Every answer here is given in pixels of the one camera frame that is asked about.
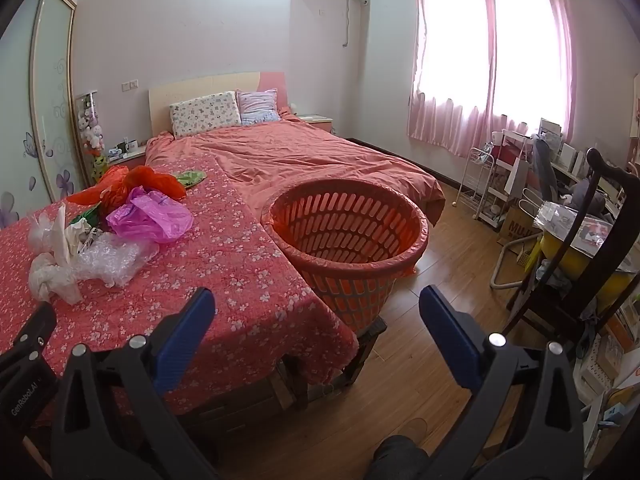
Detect orange plastic laundry basket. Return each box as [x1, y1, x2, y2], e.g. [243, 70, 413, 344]
[260, 177, 431, 333]

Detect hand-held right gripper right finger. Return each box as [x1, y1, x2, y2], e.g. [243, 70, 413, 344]
[419, 285, 586, 480]

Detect pink striped pillow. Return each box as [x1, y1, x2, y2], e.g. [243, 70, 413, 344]
[236, 88, 282, 126]

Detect beige pink headboard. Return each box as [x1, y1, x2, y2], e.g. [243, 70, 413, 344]
[148, 71, 291, 133]

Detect white paper bag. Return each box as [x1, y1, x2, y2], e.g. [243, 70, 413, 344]
[502, 152, 531, 196]

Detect white picture frame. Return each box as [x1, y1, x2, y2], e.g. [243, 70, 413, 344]
[539, 117, 563, 148]

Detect grey clothing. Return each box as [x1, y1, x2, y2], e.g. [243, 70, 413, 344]
[532, 137, 558, 206]

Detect air conditioner pipe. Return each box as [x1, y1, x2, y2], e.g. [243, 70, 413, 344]
[342, 0, 371, 48]

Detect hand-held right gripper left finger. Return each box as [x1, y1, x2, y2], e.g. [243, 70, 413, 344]
[50, 287, 221, 480]

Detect pink nightstand with mugs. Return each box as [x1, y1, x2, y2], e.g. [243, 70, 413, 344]
[107, 145, 148, 167]

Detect bed with salmon cover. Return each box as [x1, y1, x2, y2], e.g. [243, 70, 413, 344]
[145, 110, 446, 226]

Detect flower print sliding wardrobe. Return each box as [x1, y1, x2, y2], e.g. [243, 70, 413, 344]
[0, 0, 93, 231]

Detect pink curtain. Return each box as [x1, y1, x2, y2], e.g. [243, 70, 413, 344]
[407, 0, 496, 142]
[487, 0, 576, 158]

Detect dark wooden stool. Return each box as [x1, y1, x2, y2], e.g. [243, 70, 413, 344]
[342, 316, 388, 391]

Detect red floral tablecloth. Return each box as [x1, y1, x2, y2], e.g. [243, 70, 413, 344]
[0, 152, 361, 426]

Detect yellow basin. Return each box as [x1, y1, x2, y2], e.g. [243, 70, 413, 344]
[532, 230, 636, 293]

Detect pink plastic bag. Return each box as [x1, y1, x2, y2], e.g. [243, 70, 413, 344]
[106, 186, 195, 244]

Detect clear tube of plush toys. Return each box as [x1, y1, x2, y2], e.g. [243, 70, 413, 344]
[75, 91, 108, 186]

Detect pile of books and boxes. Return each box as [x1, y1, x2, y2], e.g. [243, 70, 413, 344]
[570, 305, 640, 461]

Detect floral print pillow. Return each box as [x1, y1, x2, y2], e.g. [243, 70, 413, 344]
[169, 91, 242, 139]

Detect white plastic bag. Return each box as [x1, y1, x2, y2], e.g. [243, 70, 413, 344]
[27, 205, 86, 306]

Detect white tubular rack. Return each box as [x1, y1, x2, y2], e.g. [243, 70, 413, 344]
[490, 197, 540, 291]

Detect green plastic bag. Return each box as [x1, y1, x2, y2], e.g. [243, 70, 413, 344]
[69, 207, 108, 228]

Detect dark wooden chair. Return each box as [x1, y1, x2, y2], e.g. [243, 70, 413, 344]
[502, 147, 640, 356]

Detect red plastic bag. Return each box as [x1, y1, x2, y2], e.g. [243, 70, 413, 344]
[127, 165, 187, 201]

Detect white wire cart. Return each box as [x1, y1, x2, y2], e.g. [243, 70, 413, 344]
[457, 147, 501, 226]

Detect orange plastic bag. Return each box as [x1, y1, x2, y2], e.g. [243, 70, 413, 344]
[67, 166, 132, 206]

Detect person's dark trouser leg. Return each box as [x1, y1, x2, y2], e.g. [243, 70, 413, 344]
[367, 435, 431, 480]

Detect clear plastic bag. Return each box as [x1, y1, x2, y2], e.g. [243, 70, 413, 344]
[75, 232, 161, 288]
[27, 210, 66, 251]

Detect cardboard box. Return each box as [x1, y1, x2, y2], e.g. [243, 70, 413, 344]
[500, 200, 540, 248]

